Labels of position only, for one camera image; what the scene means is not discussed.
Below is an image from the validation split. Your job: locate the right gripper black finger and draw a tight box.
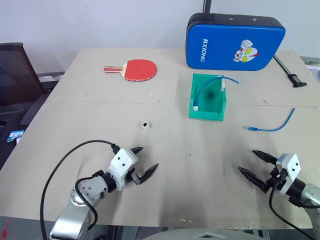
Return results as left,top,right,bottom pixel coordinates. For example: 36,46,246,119
237,166,268,194
252,149,278,165

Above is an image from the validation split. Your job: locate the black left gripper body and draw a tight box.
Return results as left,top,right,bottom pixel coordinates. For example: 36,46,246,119
124,167,146,186

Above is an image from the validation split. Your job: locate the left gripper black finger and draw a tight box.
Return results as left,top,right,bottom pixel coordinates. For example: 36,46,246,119
138,163,160,185
129,146,144,157

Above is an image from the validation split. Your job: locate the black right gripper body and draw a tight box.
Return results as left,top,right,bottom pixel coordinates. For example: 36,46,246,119
262,165,289,194

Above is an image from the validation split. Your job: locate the green plastic bin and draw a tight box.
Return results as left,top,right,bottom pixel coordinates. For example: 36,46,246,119
188,73,228,122

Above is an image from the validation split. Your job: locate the red table tennis paddle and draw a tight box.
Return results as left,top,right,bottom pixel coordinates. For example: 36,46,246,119
103,59,158,82

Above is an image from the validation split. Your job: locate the black bar clamp tool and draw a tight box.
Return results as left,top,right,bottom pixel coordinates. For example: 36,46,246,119
273,55,308,88

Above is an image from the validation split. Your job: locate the white green printed sheet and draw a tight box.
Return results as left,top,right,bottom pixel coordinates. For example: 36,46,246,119
300,55,320,71

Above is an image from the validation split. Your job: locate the blue padded kick shield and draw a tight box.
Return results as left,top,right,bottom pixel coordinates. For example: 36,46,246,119
185,12,287,72

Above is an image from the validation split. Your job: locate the small blue green carton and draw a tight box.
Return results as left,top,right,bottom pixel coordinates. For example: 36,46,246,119
6,129,26,144

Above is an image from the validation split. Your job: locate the black mesh office chair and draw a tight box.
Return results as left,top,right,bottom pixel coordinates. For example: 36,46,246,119
0,42,66,126

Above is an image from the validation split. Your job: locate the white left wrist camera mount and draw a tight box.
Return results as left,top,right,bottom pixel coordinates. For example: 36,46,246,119
107,148,139,192

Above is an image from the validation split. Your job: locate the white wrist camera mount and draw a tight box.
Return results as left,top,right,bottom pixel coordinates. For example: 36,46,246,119
274,153,301,197
107,148,139,192

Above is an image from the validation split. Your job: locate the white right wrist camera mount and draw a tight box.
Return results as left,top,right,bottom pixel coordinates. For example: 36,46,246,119
274,153,301,197

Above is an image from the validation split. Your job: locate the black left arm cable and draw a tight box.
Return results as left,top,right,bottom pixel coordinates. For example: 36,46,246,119
39,139,121,240

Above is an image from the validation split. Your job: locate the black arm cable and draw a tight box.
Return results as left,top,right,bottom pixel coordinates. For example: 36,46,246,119
39,139,121,240
268,171,320,240

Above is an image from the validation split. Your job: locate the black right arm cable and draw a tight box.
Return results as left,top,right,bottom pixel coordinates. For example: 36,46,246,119
268,171,320,240

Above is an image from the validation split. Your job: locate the blue cable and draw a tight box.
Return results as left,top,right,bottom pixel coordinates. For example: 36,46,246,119
192,75,240,112
243,107,296,133

